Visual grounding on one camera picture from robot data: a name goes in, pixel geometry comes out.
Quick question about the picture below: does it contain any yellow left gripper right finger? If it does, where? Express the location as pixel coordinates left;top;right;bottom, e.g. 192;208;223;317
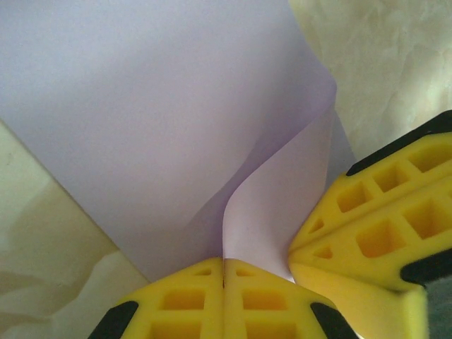
224;258;357;339

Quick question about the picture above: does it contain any light purple paper sheet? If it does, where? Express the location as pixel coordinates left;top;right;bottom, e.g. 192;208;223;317
0;0;356;283

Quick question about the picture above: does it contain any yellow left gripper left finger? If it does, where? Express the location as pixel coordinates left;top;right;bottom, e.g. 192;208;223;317
88;256;224;339

